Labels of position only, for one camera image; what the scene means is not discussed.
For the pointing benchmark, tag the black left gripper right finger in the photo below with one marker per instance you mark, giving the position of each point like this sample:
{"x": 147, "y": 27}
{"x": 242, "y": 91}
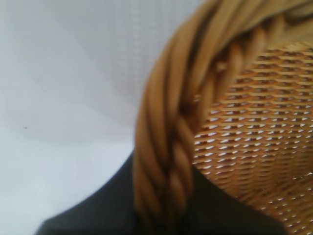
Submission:
{"x": 220, "y": 215}

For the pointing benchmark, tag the tan woven wicker basket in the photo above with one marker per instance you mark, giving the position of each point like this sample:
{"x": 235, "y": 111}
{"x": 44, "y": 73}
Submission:
{"x": 244, "y": 122}

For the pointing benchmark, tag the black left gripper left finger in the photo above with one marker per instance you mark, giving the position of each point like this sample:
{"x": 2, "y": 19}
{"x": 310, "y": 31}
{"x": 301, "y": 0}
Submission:
{"x": 105, "y": 213}

